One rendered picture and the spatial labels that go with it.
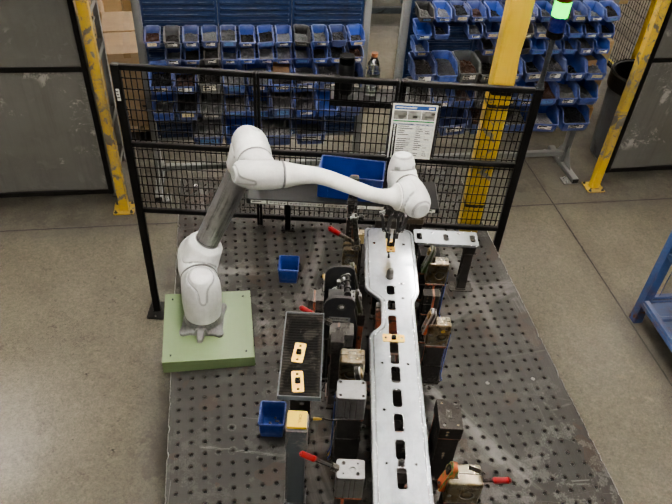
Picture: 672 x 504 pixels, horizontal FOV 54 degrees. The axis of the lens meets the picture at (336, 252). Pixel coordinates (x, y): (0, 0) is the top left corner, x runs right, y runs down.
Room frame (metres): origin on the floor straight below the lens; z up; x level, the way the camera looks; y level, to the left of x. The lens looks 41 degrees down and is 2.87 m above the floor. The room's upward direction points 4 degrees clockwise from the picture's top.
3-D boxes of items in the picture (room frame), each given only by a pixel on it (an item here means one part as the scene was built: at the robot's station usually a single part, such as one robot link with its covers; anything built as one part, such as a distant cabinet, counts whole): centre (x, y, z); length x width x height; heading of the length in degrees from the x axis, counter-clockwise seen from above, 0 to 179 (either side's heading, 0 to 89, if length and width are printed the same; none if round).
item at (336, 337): (1.59, -0.03, 0.90); 0.05 x 0.05 x 0.40; 2
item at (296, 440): (1.20, 0.08, 0.92); 0.08 x 0.08 x 0.44; 2
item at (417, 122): (2.72, -0.31, 1.30); 0.23 x 0.02 x 0.31; 92
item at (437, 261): (2.11, -0.43, 0.87); 0.12 x 0.09 x 0.35; 92
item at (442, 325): (1.76, -0.41, 0.87); 0.12 x 0.09 x 0.35; 92
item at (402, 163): (2.15, -0.23, 1.44); 0.13 x 0.11 x 0.16; 18
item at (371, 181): (2.59, -0.05, 1.09); 0.30 x 0.17 x 0.13; 86
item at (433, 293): (1.97, -0.40, 0.84); 0.11 x 0.08 x 0.29; 92
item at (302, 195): (2.59, -0.02, 1.01); 0.90 x 0.22 x 0.03; 92
